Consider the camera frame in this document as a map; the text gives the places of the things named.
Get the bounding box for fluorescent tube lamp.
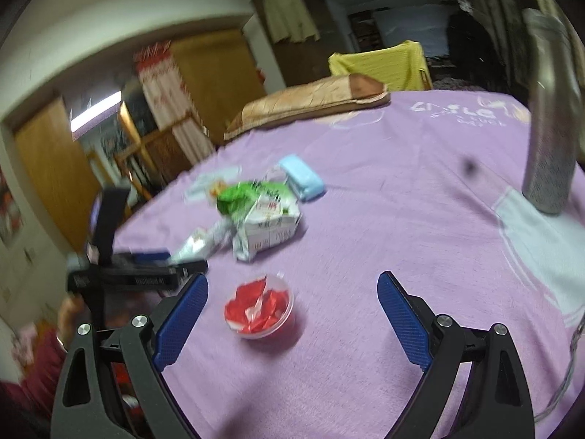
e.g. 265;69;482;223
70;91;122;140

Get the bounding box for person's left hand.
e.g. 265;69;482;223
58;293;91;332

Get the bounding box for dark wooden wardrobe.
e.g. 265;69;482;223
251;0;357;87

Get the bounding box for brown beige pillow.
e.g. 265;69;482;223
223;73;391;142

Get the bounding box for red white door curtain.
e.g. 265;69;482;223
133;41;215;165

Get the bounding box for white screen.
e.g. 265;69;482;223
375;7;451;56

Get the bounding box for green white snack packet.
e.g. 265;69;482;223
216;182;298;215

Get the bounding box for silver metal bottle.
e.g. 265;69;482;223
522;8;580;215

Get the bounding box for black hanging coat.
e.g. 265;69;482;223
445;9;508;90

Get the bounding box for curved wooden chair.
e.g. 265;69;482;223
114;114;206;202

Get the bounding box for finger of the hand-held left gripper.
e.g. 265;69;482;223
116;249;172;266
170;260;208;276

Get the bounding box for light blue soap box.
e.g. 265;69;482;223
278;155;326;203

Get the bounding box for orange wooden door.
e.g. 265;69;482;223
14;96;103;252

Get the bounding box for grey cable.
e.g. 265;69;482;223
532;311;585;421

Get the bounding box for yellow blanket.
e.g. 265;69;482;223
328;40;434;93

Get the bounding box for white carton box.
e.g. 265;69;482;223
232;192;303;263

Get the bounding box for clear cup with red wrappers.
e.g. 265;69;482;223
224;273;294;340

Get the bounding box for white wrapper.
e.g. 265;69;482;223
171;219;234;263

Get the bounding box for beige hanging jacket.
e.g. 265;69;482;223
263;0;321;44

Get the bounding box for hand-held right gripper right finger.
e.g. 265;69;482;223
377;271;535;439

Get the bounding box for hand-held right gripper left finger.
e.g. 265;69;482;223
49;273;210;439

